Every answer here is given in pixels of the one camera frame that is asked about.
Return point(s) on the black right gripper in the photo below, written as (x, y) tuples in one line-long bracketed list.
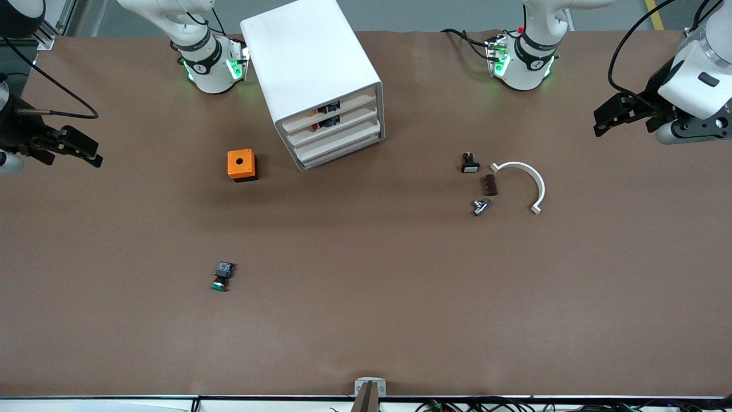
[(16, 129)]

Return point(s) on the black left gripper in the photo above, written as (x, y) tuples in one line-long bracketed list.
[(650, 95)]

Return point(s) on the red push button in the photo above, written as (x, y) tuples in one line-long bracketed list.
[(330, 121)]

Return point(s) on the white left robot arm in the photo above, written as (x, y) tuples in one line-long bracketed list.
[(529, 68)]

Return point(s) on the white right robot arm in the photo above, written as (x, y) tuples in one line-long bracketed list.
[(209, 74)]

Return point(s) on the black button with white face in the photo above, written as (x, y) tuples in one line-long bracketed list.
[(470, 167)]

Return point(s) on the green push button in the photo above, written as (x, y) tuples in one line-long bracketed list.
[(224, 269)]

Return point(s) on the black push button module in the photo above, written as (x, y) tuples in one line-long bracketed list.
[(330, 107)]

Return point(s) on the brown terminal block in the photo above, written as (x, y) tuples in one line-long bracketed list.
[(489, 185)]

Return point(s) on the small silver connector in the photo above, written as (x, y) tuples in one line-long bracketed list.
[(480, 207)]

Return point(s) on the brown table cover mat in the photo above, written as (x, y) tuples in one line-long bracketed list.
[(366, 286)]

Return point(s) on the aluminium frame profile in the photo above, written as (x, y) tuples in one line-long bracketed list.
[(691, 33), (46, 41)]

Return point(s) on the white curved plastic bracket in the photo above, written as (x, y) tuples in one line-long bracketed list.
[(540, 186)]

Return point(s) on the orange button enclosure box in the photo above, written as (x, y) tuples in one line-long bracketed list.
[(247, 169)]

